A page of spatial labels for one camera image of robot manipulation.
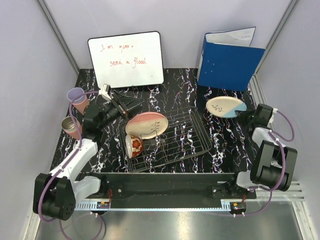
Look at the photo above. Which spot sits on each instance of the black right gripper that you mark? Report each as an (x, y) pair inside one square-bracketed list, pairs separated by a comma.
[(241, 115)]

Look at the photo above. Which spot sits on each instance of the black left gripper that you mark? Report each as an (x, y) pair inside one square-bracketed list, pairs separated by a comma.
[(127, 103)]

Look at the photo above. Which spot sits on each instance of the blue and beige plate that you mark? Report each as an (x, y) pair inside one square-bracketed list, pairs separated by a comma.
[(225, 106)]

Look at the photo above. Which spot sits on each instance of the pink and beige plate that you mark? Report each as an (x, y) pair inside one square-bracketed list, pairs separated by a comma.
[(147, 125)]

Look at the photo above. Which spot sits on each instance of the pink cup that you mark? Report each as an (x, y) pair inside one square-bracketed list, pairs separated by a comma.
[(81, 103), (78, 133)]

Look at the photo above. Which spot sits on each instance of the lilac cup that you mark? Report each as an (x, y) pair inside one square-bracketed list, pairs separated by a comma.
[(75, 94)]

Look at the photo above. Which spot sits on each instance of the grey wire dish rack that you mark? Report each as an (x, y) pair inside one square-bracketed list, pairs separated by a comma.
[(185, 138)]

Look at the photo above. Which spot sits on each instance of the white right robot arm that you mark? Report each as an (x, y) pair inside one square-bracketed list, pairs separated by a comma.
[(274, 164)]

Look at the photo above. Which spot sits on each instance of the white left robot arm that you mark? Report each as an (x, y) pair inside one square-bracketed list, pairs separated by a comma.
[(56, 193)]

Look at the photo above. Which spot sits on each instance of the whiteboard with red writing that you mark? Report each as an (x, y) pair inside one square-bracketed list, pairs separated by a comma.
[(127, 60)]

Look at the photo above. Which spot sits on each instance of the red floral bowl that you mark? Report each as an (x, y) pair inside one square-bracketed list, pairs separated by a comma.
[(134, 146)]

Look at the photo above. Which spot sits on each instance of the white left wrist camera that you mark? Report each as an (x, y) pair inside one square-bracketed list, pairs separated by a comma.
[(104, 92)]

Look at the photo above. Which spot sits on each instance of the blue ring binder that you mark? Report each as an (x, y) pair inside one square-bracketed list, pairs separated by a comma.
[(228, 61)]

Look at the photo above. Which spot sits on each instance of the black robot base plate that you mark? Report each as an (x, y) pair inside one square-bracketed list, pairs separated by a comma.
[(132, 191)]

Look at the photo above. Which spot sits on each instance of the grey cable duct rail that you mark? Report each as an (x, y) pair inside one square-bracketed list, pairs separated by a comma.
[(92, 206)]

